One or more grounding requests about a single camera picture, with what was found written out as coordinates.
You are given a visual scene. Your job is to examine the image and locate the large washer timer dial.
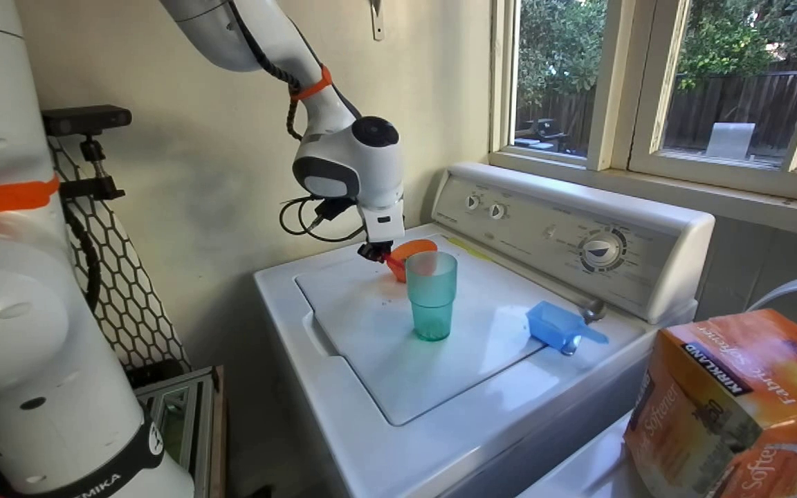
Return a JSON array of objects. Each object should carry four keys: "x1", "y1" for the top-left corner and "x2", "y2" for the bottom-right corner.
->
[{"x1": 575, "y1": 224, "x2": 627, "y2": 273}]

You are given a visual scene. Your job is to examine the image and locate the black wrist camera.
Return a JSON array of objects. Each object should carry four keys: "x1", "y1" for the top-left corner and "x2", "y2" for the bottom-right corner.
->
[{"x1": 309, "y1": 193, "x2": 356, "y2": 224}]

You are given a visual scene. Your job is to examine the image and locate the black honeycomb mesh panel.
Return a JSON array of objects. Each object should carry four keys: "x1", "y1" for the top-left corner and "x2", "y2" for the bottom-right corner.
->
[{"x1": 47, "y1": 136, "x2": 193, "y2": 370}]

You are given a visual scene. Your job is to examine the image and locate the black stereo camera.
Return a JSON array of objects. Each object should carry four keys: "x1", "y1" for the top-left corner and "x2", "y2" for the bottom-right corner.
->
[{"x1": 41, "y1": 103, "x2": 136, "y2": 137}]

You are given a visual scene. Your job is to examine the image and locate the wooden garden fence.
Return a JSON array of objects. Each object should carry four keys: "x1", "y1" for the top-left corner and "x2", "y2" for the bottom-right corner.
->
[{"x1": 663, "y1": 67, "x2": 797, "y2": 175}]

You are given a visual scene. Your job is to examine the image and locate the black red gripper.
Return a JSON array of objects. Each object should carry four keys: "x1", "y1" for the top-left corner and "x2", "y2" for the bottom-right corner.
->
[{"x1": 356, "y1": 234, "x2": 399, "y2": 265}]

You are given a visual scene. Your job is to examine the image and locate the white washer lid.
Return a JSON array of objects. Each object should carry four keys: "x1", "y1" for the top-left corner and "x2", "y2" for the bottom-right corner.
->
[{"x1": 290, "y1": 245, "x2": 548, "y2": 428}]

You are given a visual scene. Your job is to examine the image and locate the blue detergent scoop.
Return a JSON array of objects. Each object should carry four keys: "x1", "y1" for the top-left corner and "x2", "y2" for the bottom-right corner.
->
[{"x1": 522, "y1": 299, "x2": 611, "y2": 357}]

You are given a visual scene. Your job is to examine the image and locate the metal wall hook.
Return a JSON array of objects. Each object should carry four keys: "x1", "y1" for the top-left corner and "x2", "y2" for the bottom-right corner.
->
[{"x1": 364, "y1": 0, "x2": 386, "y2": 43}]

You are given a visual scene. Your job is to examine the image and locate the orange Kirkland cardboard box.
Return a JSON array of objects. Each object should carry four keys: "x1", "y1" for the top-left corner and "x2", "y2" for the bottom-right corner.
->
[{"x1": 620, "y1": 306, "x2": 797, "y2": 498}]

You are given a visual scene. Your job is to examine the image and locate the green garden trees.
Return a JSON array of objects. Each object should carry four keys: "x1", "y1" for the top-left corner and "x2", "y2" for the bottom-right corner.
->
[{"x1": 515, "y1": 0, "x2": 797, "y2": 105}]

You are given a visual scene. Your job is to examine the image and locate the teal translucent plastic cup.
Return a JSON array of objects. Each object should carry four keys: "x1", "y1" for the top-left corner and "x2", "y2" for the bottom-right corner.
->
[{"x1": 404, "y1": 249, "x2": 460, "y2": 343}]

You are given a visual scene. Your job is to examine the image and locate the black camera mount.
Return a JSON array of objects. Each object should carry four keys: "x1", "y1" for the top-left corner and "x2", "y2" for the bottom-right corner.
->
[{"x1": 54, "y1": 133, "x2": 126, "y2": 204}]

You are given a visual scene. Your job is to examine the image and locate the orange plastic bowl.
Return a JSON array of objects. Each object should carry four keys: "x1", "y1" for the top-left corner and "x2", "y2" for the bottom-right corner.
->
[{"x1": 381, "y1": 238, "x2": 440, "y2": 284}]

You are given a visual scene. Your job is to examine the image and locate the white washing machine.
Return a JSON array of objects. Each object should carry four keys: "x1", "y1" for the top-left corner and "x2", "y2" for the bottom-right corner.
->
[{"x1": 251, "y1": 164, "x2": 716, "y2": 498}]

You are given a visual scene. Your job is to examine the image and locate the orange cable strap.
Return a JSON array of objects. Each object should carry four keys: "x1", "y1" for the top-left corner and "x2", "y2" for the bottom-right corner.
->
[
  {"x1": 0, "y1": 177, "x2": 63, "y2": 212},
  {"x1": 287, "y1": 63, "x2": 337, "y2": 105}
]

